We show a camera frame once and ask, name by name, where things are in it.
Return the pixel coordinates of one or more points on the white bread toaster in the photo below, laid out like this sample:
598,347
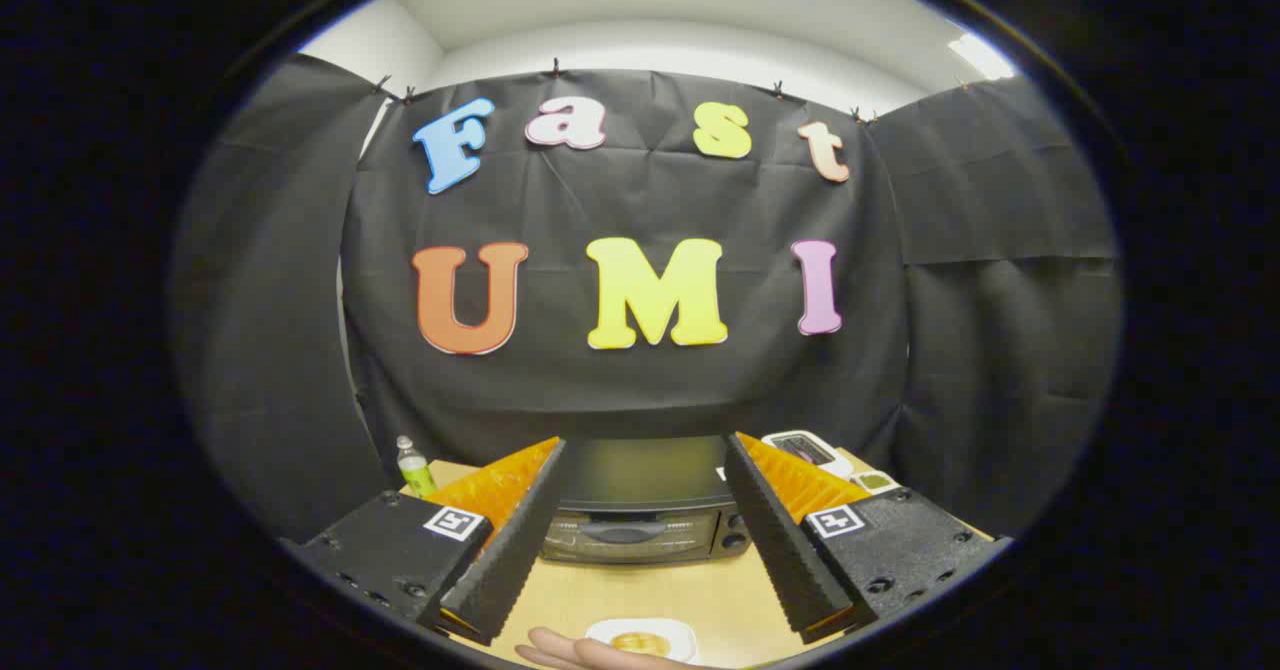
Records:
805,450

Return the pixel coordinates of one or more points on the small white divided dish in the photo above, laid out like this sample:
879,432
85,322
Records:
875,482

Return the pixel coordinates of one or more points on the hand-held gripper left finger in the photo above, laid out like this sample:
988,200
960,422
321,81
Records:
520,540

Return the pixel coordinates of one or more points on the black toaster oven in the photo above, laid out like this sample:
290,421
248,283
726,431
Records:
640,510

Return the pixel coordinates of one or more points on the green label plastic bottle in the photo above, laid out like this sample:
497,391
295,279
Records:
415,472

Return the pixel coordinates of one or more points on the white square plate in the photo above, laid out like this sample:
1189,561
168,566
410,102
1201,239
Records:
678,635

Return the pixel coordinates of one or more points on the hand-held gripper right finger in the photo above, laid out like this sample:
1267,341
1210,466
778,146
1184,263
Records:
780,540

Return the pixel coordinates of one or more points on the round golden bread bun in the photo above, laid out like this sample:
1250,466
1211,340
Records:
640,643

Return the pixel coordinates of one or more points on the ceiling light panel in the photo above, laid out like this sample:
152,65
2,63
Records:
983,56

